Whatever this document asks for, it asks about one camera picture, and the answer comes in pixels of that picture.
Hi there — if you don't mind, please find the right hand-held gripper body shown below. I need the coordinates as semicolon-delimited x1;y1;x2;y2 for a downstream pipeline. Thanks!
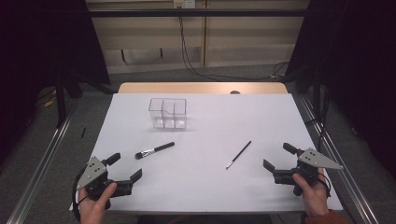
273;147;344;197

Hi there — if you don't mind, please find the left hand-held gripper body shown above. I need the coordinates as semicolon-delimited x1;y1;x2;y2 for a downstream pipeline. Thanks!
76;156;134;210

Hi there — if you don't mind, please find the thin black makeup brush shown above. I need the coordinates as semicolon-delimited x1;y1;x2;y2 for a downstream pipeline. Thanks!
225;140;252;171

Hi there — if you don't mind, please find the clear plastic organizer box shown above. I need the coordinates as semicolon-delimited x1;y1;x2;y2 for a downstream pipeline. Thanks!
148;97;188;131

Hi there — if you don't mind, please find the person's right hand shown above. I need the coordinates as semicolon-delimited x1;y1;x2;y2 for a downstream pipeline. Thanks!
292;167;330;217

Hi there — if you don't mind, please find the person's left hand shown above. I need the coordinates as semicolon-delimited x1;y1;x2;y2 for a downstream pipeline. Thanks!
78;182;118;224

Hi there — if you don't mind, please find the black metal stand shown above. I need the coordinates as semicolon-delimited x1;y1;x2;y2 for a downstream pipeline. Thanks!
53;69;68;129
312;66;329;151

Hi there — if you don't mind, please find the white table mat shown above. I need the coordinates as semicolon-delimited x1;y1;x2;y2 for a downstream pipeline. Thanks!
68;92;344;215

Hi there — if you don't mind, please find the wooden table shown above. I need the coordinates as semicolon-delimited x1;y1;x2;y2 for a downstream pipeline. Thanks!
117;81;289;95

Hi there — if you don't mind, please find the black curtain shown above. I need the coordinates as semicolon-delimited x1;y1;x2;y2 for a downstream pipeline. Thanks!
0;0;111;162
284;0;396;180

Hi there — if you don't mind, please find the black horizontal bar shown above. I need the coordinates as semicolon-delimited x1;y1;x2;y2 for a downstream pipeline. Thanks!
88;8;310;18

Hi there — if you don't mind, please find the white power outlet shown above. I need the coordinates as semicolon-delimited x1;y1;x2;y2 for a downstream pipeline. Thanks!
173;0;197;9

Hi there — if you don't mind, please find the right hand-held gripper cable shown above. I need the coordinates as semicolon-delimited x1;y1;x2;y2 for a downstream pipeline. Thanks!
317;172;332;199

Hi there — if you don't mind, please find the hand-held gripper cable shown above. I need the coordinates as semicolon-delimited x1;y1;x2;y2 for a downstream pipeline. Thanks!
317;172;332;199
71;167;87;222

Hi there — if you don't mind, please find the left hand-held gripper cable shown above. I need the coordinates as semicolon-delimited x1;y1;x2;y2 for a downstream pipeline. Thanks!
71;167;87;222

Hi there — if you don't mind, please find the aluminium floor rail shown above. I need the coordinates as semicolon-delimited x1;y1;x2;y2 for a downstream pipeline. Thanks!
295;92;380;224
6;101;79;224

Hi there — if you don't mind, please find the black wall cable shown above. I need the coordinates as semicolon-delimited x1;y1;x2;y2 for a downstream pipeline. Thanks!
178;17;290;82

